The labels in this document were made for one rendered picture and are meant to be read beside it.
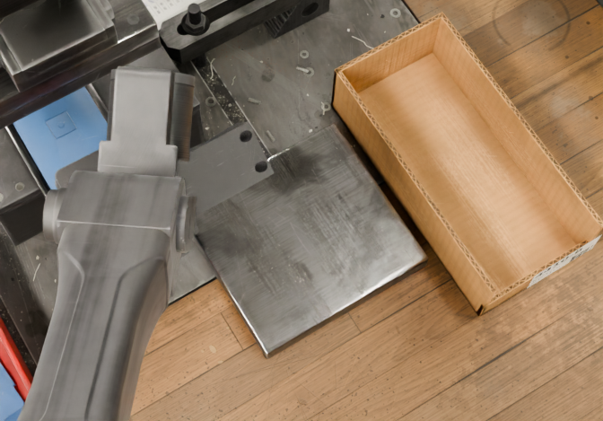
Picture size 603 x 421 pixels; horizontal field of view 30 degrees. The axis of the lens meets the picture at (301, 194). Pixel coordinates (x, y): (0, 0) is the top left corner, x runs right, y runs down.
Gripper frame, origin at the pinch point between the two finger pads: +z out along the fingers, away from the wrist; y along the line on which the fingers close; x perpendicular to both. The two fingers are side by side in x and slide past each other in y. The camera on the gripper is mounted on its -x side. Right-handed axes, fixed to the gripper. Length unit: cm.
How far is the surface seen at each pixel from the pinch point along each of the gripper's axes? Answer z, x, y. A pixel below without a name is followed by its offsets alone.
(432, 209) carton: -3.7, -24.1, -12.9
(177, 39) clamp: 8.4, -13.5, 10.1
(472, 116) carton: 5.2, -35.2, -9.0
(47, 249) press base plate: 11.1, 5.7, -1.6
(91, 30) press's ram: -13.4, -3.6, 12.9
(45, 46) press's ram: -13.0, -0.2, 13.3
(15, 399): 5.2, 14.2, -11.2
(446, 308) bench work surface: -0.9, -22.3, -22.1
